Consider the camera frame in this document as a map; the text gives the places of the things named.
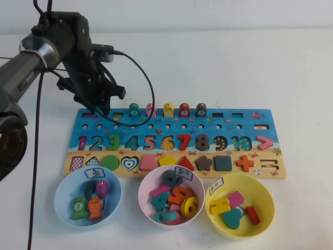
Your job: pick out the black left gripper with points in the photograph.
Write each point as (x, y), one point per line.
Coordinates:
(88, 83)

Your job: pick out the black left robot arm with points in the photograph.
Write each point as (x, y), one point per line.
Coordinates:
(15, 73)

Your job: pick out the teal wooden fish piece four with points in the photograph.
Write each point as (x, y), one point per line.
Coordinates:
(134, 112)

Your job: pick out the pink wooden fish piece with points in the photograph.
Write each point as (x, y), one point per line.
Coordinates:
(151, 110)

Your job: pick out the green wooden circle piece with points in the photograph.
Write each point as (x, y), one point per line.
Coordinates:
(110, 162)

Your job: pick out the paper label on blue bowl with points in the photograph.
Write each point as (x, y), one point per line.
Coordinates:
(95, 173)

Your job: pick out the yellow wooden fish piece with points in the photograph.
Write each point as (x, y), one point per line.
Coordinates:
(168, 112)

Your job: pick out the pink wooden trapezoid piece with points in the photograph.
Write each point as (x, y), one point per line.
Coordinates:
(148, 164)

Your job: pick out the purple wooden fish piece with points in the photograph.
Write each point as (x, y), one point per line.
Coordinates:
(102, 189)

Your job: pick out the dark grey wooden fish piece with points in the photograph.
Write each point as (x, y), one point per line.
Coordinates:
(89, 190)

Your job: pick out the red wooden fish piece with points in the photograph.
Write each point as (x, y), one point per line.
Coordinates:
(184, 112)

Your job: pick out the yellow wooden pentagon piece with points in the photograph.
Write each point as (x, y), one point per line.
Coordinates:
(167, 161)

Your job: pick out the orange wooden fish piece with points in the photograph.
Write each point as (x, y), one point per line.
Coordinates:
(95, 208)

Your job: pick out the brown wooden fish piece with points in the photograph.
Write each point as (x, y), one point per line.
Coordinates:
(201, 112)

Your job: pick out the red wooden triangle piece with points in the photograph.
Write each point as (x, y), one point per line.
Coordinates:
(186, 163)

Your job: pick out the green wooden fish piece three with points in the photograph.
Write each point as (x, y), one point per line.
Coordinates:
(77, 208)

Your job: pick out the magenta wooden number piece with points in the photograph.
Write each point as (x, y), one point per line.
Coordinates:
(158, 192)

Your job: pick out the pink plastic bowl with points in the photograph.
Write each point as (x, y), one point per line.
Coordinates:
(145, 203)

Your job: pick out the light blue plastic bowl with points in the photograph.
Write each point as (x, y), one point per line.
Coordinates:
(65, 208)

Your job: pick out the paper label on pink bowl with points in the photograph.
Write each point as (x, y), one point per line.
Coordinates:
(184, 172)

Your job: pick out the colourful wooden number puzzle board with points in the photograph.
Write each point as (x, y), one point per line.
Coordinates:
(208, 132)

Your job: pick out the brown wooden star piece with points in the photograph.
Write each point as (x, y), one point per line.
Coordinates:
(204, 163)

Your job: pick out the small teal wooden number piece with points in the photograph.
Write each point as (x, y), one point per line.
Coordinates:
(159, 216)

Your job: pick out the pink wooden number piece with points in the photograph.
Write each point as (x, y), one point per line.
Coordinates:
(173, 218)

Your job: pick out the dark grey wooden square piece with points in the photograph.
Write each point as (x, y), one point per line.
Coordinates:
(223, 163)

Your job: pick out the paper label on yellow bowl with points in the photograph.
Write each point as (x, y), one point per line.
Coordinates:
(216, 185)

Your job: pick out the orange plus sign piece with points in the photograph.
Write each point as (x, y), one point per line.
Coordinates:
(245, 163)

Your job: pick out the yellow equals sign piece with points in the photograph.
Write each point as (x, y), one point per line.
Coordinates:
(219, 207)

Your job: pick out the pink wooden diamond piece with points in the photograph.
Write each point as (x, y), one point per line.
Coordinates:
(236, 198)

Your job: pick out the pink greater-than sign piece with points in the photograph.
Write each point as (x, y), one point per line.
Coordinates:
(268, 142)

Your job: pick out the teal wooden heart piece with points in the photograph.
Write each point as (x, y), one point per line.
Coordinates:
(231, 218)

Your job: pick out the blue wooden rectangle piece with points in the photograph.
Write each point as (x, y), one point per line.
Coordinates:
(242, 211)

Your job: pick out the red minus sign piece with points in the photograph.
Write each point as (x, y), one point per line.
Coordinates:
(253, 215)

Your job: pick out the yellow plastic bowl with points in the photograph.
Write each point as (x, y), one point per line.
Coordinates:
(265, 205)

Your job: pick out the green wooden number three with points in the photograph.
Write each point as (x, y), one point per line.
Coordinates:
(115, 143)

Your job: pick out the red wooden number seven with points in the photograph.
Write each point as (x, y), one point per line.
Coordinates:
(186, 142)

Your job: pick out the brown wooden number eight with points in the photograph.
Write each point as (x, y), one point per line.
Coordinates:
(202, 142)

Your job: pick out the teal wooden number four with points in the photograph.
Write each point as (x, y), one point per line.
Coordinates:
(159, 203)

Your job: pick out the orange wooden number five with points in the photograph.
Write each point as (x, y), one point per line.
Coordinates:
(179, 195)

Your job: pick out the yellow wooden number six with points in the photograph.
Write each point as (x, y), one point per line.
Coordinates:
(186, 208)

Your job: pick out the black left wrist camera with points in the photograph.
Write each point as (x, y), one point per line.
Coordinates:
(102, 50)

